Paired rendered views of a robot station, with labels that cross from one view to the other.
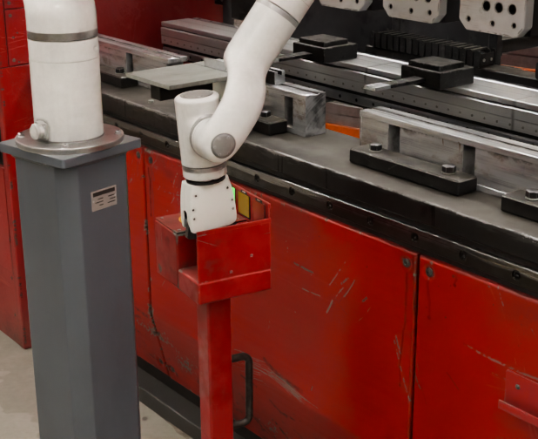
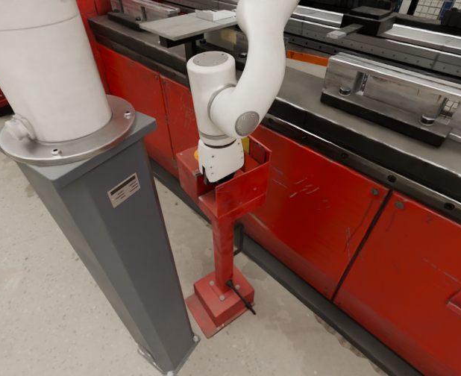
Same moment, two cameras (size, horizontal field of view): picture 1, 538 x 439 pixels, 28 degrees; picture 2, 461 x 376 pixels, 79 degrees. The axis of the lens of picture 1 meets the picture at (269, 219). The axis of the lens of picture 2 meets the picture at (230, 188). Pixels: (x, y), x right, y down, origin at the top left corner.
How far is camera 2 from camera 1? 1.50 m
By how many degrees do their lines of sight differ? 25
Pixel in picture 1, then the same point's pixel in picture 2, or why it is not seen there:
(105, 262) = (139, 236)
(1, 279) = not seen: hidden behind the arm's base
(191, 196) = (209, 157)
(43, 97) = (4, 84)
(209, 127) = (232, 105)
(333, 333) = (294, 208)
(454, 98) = (380, 42)
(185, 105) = (201, 75)
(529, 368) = not seen: outside the picture
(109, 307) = (148, 259)
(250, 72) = (273, 32)
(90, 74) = (69, 46)
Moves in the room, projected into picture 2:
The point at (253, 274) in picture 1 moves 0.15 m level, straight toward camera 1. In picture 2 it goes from (255, 199) to (268, 247)
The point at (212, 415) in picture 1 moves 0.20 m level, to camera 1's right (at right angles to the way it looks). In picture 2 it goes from (222, 260) to (278, 254)
